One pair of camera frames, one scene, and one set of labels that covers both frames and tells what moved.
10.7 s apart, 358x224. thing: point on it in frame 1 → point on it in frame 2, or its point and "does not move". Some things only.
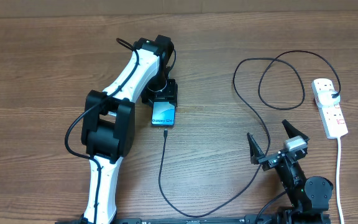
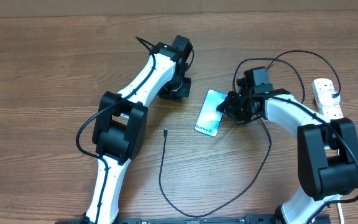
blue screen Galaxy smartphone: x=163 y=114 → x=209 y=118
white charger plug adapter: x=325 y=98 does not move
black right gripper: x=270 y=160 → x=230 y=111
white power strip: x=332 y=120 does not move
